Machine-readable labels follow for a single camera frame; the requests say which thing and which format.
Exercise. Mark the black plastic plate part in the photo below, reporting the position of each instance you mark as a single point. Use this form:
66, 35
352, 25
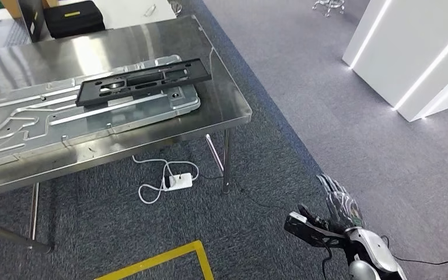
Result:
92, 96

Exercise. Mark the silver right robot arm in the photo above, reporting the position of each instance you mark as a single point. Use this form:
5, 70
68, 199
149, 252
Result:
374, 251

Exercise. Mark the stainless steel workbench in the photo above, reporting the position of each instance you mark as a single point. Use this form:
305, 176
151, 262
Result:
216, 100

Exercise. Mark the chrome stool base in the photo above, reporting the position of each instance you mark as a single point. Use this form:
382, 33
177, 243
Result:
328, 6

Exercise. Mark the white power strip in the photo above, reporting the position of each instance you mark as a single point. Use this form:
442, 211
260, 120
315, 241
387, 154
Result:
179, 181

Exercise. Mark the yellow floor tape square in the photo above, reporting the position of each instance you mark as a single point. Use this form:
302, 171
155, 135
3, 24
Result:
150, 262

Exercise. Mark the stamped silver metal panel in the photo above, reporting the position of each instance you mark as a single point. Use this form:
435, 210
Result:
73, 127

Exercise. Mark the white table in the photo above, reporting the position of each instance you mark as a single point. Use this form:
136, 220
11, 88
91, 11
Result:
131, 13

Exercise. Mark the black carry case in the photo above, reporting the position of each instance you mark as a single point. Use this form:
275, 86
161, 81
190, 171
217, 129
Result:
73, 19

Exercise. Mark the open laptop computer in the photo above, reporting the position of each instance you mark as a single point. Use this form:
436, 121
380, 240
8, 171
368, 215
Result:
30, 19

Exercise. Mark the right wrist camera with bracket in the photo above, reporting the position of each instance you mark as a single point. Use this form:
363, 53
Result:
309, 230

